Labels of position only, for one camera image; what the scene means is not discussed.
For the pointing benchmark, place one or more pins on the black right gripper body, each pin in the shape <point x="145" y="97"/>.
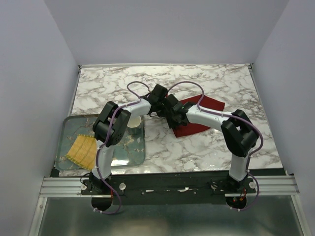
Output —
<point x="173" y="122"/>

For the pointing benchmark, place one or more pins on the aluminium frame rail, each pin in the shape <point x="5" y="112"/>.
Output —
<point x="70" y="187"/>

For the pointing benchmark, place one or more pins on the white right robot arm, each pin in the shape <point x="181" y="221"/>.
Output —
<point x="238" y="131"/>

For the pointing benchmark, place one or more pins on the yellow woven coaster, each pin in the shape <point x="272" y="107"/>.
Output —
<point x="83" y="152"/>

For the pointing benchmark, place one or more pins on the white cup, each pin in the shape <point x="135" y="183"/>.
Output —
<point x="134" y="125"/>

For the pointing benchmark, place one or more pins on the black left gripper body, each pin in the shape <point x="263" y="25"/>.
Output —
<point x="159" y="110"/>

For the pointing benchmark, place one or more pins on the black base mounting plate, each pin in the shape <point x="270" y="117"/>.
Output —
<point x="175" y="189"/>

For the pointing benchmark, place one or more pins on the floral metal tray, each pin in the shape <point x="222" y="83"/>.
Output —
<point x="130" y="151"/>

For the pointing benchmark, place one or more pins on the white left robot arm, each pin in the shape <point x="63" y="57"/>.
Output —
<point x="109" y="129"/>

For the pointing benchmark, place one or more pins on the red cloth napkin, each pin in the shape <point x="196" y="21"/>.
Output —
<point x="200" y="121"/>

